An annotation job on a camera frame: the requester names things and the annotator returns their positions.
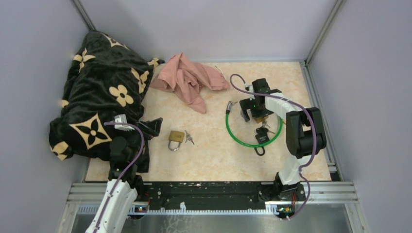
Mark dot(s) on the brass padlock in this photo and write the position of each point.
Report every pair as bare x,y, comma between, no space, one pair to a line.
178,137
261,119

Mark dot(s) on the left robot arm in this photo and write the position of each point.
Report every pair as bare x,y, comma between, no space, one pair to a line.
123,184

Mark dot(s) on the aluminium frame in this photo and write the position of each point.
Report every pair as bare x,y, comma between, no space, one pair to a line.
338,191

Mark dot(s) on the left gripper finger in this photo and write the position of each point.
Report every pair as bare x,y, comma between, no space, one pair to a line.
146,124
157,128

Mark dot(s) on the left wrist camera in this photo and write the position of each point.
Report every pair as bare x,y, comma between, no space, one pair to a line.
122,123

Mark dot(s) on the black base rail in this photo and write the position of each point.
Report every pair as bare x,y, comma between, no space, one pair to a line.
214,196

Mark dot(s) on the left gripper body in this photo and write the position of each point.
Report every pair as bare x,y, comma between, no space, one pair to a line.
134,139

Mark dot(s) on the pink cloth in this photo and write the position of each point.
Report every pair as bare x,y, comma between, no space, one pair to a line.
186,79

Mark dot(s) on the black floral blanket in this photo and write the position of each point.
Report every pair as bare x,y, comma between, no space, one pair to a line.
105,79

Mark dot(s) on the green cable lock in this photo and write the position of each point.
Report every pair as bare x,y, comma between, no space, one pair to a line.
227,113

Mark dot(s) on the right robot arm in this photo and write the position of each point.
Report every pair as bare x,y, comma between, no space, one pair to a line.
305,134

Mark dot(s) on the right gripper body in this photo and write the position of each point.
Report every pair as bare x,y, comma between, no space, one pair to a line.
256,111

